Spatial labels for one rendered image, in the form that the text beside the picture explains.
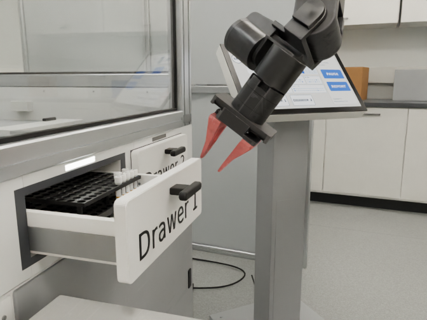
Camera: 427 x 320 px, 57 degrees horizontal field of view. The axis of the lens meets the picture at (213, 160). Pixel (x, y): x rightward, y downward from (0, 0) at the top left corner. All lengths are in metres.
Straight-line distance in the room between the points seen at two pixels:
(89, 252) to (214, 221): 1.97
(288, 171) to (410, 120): 2.06
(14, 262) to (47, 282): 0.08
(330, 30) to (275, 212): 1.06
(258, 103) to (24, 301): 0.42
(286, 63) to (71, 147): 0.36
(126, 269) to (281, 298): 1.25
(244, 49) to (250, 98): 0.07
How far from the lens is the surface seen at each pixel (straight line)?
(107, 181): 0.70
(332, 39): 0.58
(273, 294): 1.68
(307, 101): 1.44
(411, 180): 3.55
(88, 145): 0.70
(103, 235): 0.54
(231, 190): 2.39
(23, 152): 0.58
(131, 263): 0.52
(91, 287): 0.76
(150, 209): 0.55
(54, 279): 0.67
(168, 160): 0.96
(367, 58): 4.16
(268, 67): 0.56
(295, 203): 1.58
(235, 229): 2.46
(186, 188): 0.59
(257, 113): 0.57
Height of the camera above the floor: 1.07
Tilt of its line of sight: 11 degrees down
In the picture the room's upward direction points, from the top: straight up
